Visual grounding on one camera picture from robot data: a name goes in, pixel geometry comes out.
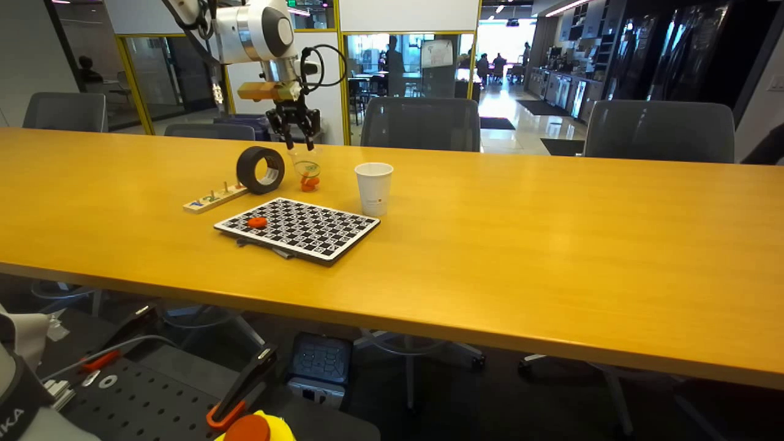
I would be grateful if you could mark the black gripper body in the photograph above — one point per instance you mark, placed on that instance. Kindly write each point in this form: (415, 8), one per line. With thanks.
(293, 113)

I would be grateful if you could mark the white paper cup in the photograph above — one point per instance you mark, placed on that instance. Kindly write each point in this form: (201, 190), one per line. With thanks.
(374, 192)

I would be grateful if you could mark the clear plastic cup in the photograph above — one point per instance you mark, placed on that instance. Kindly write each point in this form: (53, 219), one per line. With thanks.
(307, 164)

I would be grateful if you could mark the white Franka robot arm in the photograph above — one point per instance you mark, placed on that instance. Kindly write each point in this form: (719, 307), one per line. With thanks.
(246, 33)

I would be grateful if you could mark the black white calibration board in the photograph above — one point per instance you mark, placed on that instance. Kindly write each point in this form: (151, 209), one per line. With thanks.
(277, 231)

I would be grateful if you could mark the wooden number puzzle board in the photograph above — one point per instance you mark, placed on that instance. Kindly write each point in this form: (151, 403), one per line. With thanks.
(209, 199)

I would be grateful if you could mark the black tape roll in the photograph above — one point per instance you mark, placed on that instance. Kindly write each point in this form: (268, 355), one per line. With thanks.
(246, 170)

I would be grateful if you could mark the grey floor box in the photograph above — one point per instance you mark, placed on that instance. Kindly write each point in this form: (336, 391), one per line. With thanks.
(319, 367)

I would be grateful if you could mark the yellow red emergency stop button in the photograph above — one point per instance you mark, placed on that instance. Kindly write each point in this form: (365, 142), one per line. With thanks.
(261, 430)

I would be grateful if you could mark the oblong steel washer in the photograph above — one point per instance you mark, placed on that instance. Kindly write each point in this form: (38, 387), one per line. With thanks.
(88, 378)

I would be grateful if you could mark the yellow framed glass partition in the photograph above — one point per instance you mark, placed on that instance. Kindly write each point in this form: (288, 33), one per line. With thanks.
(138, 94)

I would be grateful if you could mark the round steel washer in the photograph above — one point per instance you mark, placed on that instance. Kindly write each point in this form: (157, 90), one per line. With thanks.
(105, 380)

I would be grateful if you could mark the orange black clamp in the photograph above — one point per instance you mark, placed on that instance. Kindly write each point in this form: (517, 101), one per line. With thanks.
(246, 383)
(100, 360)

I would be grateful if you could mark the black perforated breadboard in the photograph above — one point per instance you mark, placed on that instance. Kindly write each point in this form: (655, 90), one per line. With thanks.
(154, 405)

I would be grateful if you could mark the background person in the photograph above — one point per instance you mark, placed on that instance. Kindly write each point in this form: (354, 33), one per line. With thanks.
(499, 65)
(394, 68)

